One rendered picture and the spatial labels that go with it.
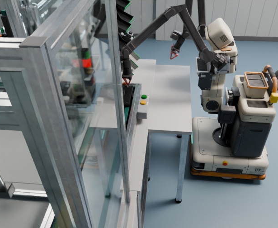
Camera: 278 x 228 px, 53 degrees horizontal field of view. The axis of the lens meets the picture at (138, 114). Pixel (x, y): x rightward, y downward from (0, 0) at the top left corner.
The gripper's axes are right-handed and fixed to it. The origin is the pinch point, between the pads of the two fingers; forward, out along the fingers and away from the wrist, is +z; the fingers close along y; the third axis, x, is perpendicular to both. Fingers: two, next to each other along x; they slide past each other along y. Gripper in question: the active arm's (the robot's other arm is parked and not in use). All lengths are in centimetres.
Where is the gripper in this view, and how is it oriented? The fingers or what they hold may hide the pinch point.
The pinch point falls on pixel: (128, 83)
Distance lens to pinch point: 200.5
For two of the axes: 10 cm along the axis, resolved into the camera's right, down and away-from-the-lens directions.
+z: 0.3, 7.8, 6.2
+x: 9.9, 0.4, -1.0
